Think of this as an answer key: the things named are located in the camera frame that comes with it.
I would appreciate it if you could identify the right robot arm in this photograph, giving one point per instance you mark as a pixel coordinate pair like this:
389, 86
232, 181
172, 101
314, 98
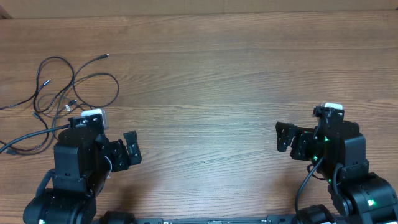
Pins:
337, 151

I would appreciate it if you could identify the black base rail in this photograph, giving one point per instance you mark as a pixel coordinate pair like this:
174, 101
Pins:
270, 219

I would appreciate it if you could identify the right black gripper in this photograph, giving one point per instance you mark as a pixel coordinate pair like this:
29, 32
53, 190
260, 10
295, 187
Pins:
303, 140

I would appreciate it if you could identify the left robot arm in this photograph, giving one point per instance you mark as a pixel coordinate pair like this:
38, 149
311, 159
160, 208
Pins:
84, 159

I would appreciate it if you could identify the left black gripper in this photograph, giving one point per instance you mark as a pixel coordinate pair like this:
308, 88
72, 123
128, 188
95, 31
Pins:
122, 160

